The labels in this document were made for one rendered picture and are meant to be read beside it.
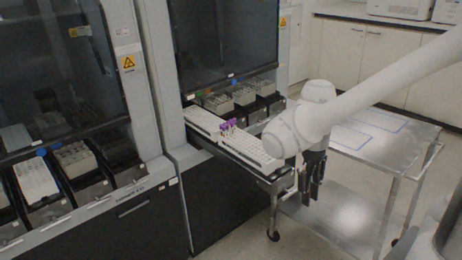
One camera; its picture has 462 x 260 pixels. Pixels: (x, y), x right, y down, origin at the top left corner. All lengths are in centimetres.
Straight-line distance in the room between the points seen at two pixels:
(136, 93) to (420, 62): 98
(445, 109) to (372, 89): 263
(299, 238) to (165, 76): 127
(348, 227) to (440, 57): 118
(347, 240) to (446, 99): 195
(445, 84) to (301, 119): 260
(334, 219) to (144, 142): 105
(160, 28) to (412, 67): 90
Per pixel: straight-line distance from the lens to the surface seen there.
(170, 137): 147
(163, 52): 133
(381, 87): 75
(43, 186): 129
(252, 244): 201
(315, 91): 89
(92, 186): 130
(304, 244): 203
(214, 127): 140
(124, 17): 125
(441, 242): 78
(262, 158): 118
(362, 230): 179
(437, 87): 332
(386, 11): 338
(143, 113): 136
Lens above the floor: 155
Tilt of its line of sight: 30 degrees down
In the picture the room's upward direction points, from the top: 3 degrees counter-clockwise
